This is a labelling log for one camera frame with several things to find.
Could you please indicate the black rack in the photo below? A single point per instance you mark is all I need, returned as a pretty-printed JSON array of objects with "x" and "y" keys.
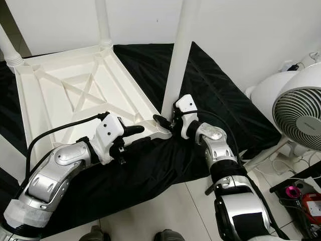
[{"x": 283, "y": 188}]

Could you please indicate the black quilted cloth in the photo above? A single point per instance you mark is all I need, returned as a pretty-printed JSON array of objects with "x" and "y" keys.
[{"x": 225, "y": 95}]

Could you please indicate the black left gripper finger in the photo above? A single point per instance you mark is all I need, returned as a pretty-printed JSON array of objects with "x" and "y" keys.
[{"x": 133, "y": 130}]

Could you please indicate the red box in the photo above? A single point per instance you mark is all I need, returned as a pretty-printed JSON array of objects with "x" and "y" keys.
[{"x": 312, "y": 207}]

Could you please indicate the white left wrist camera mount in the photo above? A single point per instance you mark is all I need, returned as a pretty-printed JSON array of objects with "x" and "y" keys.
[{"x": 111, "y": 131}]

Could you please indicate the dark metal bar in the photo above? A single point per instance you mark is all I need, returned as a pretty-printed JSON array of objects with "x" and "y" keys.
[{"x": 209, "y": 190}]

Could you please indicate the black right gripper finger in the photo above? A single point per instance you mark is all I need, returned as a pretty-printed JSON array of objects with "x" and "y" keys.
[{"x": 161, "y": 121}]

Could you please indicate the white round fan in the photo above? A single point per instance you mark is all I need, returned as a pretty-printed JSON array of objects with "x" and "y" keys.
[{"x": 286, "y": 95}]

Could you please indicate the white wall socket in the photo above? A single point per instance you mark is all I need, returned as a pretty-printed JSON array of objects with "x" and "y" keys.
[{"x": 291, "y": 65}]

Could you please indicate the white plastic table leg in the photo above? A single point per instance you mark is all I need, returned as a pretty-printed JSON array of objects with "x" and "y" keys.
[
  {"x": 7, "y": 47},
  {"x": 103, "y": 22},
  {"x": 180, "y": 55}
]

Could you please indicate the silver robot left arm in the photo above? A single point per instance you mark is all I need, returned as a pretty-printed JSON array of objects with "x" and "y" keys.
[{"x": 50, "y": 175}]

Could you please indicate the magenta hair dryer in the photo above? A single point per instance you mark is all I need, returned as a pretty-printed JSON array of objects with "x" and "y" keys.
[{"x": 292, "y": 192}]

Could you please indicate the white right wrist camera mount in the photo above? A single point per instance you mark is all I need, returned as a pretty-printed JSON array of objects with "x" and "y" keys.
[{"x": 186, "y": 106}]

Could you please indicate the white plastic table top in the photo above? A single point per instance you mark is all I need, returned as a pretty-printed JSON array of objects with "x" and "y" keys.
[{"x": 80, "y": 90}]

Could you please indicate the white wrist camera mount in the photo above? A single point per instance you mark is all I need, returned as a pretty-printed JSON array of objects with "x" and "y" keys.
[
  {"x": 186, "y": 106},
  {"x": 111, "y": 131}
]

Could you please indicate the grey robot left leg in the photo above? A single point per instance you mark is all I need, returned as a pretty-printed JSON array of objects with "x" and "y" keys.
[{"x": 95, "y": 235}]

